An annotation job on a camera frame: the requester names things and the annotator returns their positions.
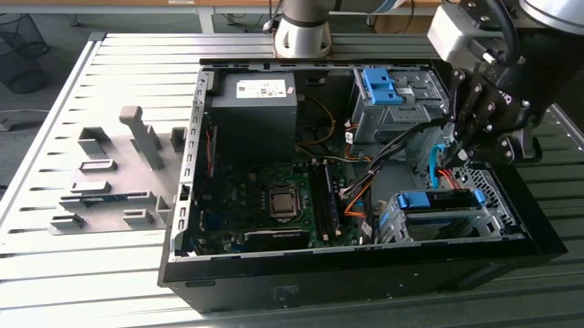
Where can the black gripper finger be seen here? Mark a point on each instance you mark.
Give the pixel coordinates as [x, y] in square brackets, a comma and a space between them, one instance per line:
[507, 148]
[472, 102]

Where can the hard disk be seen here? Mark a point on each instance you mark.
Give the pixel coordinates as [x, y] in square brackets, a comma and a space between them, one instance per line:
[413, 200]

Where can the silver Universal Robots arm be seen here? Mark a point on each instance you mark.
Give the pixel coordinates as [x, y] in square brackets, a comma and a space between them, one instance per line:
[301, 37]

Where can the metal disk bay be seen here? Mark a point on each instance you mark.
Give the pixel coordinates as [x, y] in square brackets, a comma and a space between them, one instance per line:
[456, 214]

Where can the metal drive cage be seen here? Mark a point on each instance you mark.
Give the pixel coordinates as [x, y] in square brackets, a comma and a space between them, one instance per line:
[401, 116]

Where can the blue plastic cage latch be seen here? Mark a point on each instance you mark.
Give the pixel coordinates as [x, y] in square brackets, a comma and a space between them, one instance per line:
[379, 85]

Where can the black RAM stick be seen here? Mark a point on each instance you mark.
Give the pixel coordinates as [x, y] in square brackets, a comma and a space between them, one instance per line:
[333, 198]

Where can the black RAM slot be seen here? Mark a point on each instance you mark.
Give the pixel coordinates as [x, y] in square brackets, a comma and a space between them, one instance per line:
[318, 198]

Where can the grey power supply unit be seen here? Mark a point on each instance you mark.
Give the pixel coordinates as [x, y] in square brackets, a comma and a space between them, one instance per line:
[256, 112]

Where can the green motherboard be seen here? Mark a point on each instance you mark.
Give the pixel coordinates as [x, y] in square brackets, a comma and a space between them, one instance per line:
[304, 212]

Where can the silver CPU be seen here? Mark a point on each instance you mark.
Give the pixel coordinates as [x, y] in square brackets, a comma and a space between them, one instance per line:
[282, 203]

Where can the CPU socket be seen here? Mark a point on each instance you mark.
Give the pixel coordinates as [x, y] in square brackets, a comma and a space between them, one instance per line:
[284, 216]

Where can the black graphics card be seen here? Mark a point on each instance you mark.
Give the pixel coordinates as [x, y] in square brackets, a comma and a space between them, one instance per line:
[278, 239]

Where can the black PC case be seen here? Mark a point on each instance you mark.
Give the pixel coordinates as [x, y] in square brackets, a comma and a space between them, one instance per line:
[320, 283]

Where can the white-framed wooden desk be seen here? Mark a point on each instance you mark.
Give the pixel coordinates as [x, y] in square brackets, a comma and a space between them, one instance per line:
[206, 20]

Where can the grey parts rack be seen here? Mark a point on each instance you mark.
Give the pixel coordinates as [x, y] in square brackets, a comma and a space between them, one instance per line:
[114, 177]

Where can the RAM stick with blue chips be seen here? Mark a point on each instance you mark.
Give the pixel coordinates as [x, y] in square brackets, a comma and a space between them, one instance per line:
[114, 197]

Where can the black mesh waste bin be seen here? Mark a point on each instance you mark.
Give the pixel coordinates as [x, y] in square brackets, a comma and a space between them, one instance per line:
[23, 61]

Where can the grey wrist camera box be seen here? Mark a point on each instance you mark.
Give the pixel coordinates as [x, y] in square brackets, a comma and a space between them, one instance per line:
[456, 34]

